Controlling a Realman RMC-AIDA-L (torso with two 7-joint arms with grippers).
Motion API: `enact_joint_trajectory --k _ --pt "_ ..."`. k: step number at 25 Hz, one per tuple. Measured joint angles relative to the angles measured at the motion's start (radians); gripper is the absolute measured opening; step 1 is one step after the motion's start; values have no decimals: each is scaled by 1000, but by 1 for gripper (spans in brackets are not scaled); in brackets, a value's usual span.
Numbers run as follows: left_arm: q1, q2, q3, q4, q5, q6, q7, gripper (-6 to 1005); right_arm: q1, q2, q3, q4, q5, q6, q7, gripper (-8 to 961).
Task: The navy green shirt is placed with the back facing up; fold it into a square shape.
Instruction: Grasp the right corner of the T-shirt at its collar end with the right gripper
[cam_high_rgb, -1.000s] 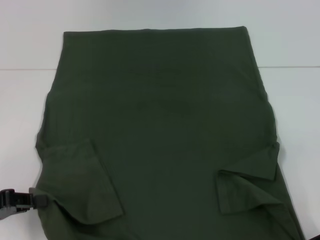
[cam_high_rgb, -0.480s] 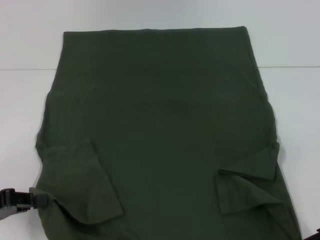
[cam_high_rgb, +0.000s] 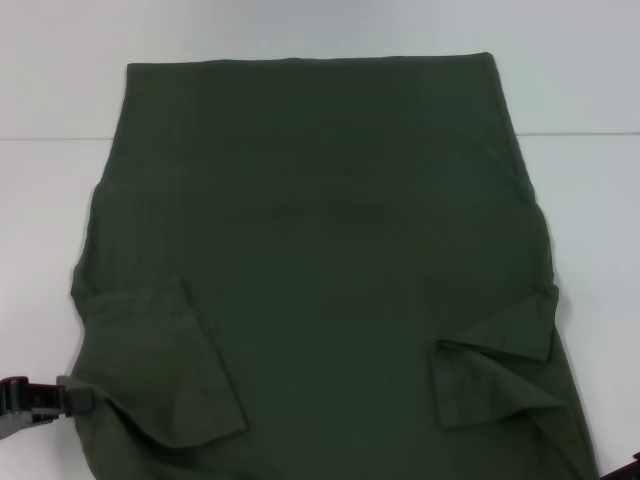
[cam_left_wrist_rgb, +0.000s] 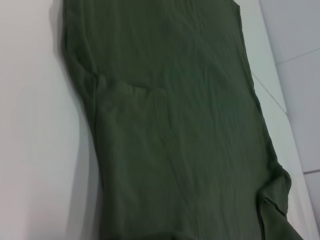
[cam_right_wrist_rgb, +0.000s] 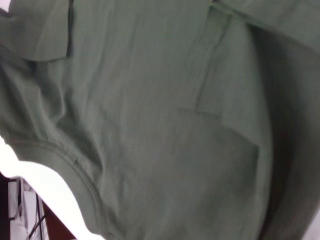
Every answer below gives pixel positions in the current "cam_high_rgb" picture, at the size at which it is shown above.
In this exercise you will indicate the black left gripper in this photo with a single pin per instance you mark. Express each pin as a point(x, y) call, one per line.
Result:
point(12, 425)

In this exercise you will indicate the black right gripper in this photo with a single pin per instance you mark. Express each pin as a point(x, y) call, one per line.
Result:
point(634, 470)

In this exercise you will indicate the dark green shirt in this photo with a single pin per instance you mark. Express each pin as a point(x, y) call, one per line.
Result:
point(320, 260)

